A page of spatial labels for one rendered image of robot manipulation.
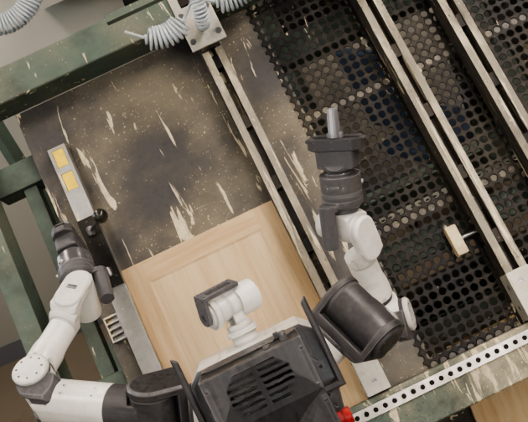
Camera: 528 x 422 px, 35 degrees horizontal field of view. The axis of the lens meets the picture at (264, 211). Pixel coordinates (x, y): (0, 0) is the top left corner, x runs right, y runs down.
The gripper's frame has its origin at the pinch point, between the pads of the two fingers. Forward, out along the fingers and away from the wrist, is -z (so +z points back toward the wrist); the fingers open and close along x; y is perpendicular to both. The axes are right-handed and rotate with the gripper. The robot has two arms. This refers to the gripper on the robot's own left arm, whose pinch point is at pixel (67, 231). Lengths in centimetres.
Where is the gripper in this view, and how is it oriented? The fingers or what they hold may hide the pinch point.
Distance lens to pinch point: 215.9
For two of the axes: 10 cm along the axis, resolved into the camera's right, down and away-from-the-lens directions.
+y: 9.0, -4.3, 0.3
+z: 3.2, 6.3, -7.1
